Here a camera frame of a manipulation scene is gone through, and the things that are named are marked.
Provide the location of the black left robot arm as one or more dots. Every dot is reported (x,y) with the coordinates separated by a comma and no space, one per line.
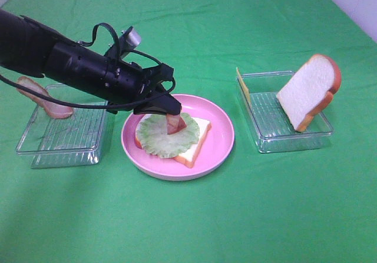
(96,67)

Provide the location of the bread slice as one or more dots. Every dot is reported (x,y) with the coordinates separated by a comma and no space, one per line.
(310,90)
(189,157)

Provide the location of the right clear plastic tray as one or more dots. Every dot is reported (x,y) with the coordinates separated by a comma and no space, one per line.
(269,125)

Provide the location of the pink round plate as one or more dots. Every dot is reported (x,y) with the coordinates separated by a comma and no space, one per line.
(215,149)

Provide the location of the green lettuce leaf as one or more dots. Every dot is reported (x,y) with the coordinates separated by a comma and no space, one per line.
(151,133)

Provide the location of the bacon strip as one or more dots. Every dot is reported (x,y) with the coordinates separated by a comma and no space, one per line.
(175,123)
(53,110)

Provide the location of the clear plastic tray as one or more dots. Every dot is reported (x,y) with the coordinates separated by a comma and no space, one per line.
(269,125)
(81,139)

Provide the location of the left clear plastic tray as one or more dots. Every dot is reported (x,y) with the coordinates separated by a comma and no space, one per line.
(81,139)

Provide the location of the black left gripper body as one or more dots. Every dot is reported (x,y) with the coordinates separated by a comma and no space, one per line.
(127,85)

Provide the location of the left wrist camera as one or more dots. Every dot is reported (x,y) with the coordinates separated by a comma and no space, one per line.
(123,45)

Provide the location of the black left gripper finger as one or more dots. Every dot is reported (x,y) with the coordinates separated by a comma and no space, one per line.
(148,109)
(160,98)

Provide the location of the green tablecloth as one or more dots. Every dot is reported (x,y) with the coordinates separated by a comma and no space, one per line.
(307,206)

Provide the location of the yellow cheese slice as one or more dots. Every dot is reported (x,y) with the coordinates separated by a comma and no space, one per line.
(244,88)

